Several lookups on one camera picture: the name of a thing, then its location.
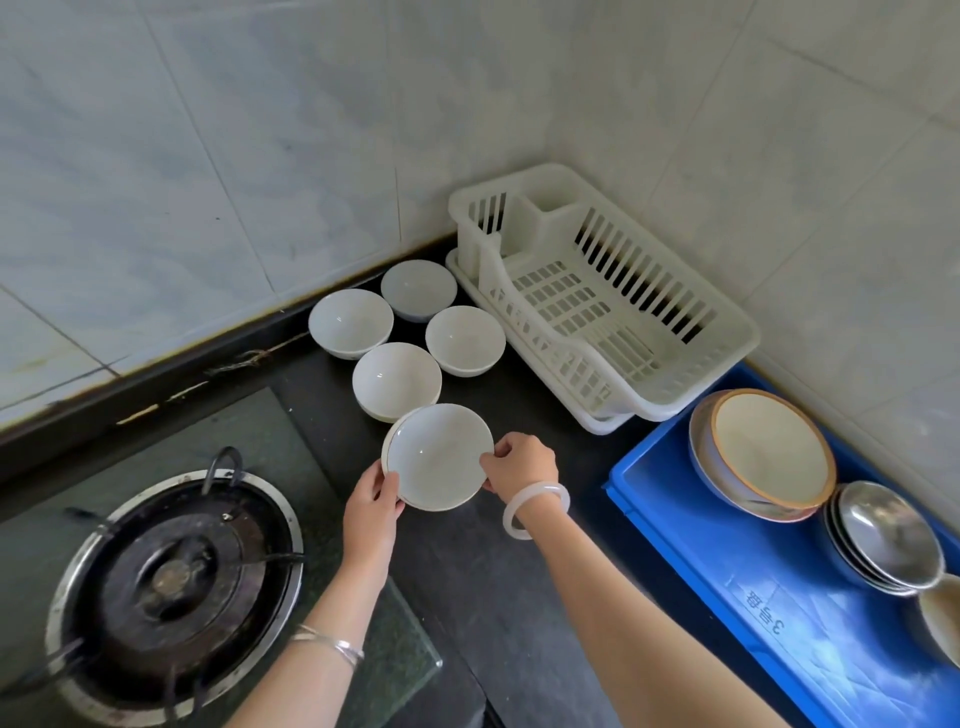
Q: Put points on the person's left hand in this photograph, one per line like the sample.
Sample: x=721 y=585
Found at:
x=371 y=525

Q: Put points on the person's left forearm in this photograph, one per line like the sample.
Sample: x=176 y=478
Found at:
x=322 y=667

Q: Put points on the person's right hand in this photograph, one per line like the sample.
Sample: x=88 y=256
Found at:
x=525 y=465

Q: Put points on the black pan support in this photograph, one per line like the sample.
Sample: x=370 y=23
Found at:
x=225 y=469

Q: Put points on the cream bowl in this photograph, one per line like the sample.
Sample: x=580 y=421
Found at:
x=945 y=619

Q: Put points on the white plastic dish rack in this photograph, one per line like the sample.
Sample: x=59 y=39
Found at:
x=570 y=300

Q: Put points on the glass gas stove top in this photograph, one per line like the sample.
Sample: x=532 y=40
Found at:
x=315 y=465

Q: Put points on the blue plastic tray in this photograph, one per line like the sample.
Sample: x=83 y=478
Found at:
x=750 y=600

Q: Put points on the black burner cap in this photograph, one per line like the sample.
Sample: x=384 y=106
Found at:
x=180 y=577

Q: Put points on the person's right thumb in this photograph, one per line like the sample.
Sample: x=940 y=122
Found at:
x=492 y=474

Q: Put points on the stainless steel bowl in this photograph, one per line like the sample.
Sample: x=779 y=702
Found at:
x=889 y=532
x=830 y=541

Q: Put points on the person's left thumb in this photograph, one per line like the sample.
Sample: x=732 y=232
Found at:
x=393 y=493

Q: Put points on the white ceramic bowl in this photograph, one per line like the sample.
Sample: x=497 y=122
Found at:
x=439 y=457
x=396 y=379
x=418 y=287
x=465 y=337
x=350 y=321

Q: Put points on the pale jade bangle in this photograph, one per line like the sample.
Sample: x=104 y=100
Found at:
x=508 y=517

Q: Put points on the large brown-rimmed bowl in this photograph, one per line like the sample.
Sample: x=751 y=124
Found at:
x=772 y=446

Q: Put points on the person's right forearm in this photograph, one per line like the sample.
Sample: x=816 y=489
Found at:
x=637 y=637

